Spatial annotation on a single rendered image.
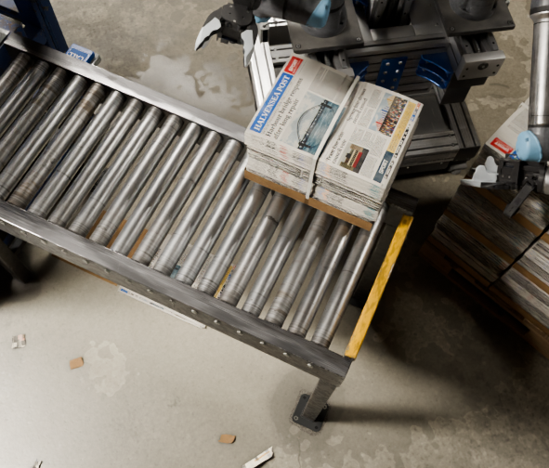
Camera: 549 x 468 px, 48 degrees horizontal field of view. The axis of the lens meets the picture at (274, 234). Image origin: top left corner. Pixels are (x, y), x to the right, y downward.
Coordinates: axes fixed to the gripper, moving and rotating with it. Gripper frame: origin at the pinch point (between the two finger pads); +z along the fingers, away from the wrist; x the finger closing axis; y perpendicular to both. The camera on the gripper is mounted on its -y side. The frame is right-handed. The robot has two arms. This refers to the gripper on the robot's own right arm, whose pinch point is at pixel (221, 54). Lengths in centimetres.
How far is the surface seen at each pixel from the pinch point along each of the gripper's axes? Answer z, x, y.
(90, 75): -15, 42, 50
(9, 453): 91, 36, 130
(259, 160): 5.4, -14.8, 29.4
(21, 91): -4, 59, 52
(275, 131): 2.6, -16.4, 18.3
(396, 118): -10.5, -44.0, 15.0
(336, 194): 8.5, -36.4, 27.8
